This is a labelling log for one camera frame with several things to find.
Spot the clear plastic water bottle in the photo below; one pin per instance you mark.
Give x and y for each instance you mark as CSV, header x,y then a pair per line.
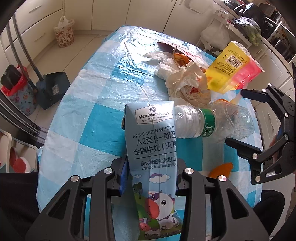
x,y
219,121

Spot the white tissue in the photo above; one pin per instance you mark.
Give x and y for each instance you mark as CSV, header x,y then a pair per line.
x,y
165,68
154,58

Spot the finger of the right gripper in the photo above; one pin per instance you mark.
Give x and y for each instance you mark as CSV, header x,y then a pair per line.
x,y
283,166
281,104

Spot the blue checkered tablecloth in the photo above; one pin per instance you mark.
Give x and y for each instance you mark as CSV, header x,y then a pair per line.
x,y
85,134

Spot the cream kitchen cabinets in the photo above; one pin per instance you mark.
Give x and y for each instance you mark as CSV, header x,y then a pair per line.
x,y
94,20

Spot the long orange peel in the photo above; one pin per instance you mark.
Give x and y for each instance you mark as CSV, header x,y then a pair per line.
x,y
181,59

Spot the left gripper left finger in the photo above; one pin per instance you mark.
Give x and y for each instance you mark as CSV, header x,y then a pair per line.
x,y
63,217

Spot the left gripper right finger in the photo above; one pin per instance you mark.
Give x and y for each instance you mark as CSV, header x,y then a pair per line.
x,y
231,216

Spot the white rack shelf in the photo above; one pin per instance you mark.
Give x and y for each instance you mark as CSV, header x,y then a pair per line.
x,y
222,17

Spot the dark dustpan with handle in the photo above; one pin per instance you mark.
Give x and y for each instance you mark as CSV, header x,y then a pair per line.
x,y
50,88

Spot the floral bin red bag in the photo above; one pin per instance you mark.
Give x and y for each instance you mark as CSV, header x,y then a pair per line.
x,y
16,88

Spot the white red snack wrapper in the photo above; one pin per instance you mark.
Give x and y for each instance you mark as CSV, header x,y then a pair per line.
x,y
171,48

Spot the yellow red snack bag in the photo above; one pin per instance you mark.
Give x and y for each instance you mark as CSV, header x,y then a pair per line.
x,y
233,69

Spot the greasy crumpled paper wrapper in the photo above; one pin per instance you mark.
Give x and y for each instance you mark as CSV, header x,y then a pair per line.
x,y
189,84

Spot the white plastic bag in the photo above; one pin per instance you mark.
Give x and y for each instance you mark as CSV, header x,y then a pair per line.
x,y
215,36

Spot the small orange peel piece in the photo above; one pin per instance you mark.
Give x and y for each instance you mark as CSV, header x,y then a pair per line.
x,y
223,169

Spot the blue milk carton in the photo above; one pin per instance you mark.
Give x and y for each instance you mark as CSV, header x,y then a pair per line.
x,y
152,157

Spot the bag of green vegetables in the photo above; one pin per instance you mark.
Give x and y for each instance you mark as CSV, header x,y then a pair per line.
x,y
250,28

